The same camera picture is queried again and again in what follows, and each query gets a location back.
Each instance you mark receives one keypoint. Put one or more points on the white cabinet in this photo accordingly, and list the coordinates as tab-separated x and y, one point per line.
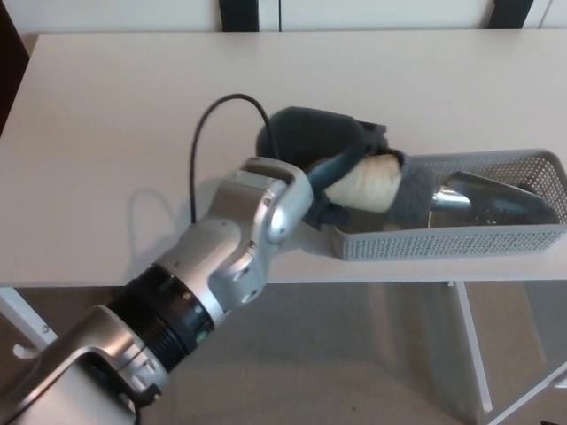
376	13

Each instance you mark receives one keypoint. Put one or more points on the grey perforated plastic basket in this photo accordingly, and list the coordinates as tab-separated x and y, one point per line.
443	241

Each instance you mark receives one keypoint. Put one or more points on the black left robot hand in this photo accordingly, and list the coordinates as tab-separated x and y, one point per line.
310	137

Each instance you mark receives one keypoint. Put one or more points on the dark brown furniture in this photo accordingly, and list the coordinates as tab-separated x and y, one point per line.
9	53

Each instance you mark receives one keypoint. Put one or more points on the white desk with metal frame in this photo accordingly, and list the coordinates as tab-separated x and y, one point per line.
111	110

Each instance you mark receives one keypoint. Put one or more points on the white desk side hook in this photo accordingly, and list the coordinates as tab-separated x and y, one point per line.
24	351

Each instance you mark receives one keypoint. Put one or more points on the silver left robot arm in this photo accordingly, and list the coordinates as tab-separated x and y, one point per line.
221	248

